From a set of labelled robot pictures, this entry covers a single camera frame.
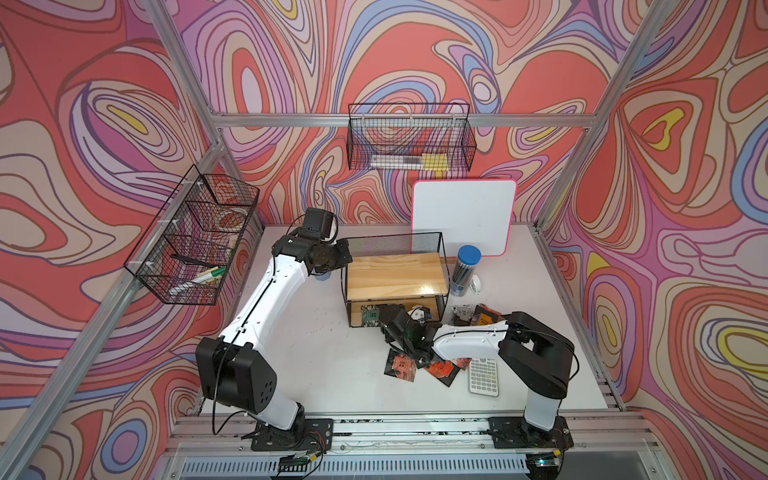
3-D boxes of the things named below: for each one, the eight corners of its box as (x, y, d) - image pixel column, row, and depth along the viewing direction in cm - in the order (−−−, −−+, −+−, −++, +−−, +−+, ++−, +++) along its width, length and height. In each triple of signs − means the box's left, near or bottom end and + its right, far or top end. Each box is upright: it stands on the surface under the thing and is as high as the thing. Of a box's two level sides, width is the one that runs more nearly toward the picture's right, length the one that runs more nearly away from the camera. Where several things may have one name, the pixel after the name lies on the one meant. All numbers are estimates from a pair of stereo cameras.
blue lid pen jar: (449, 297, 101) (461, 261, 86) (447, 281, 105) (457, 244, 90) (469, 297, 101) (483, 261, 86) (465, 281, 105) (479, 244, 90)
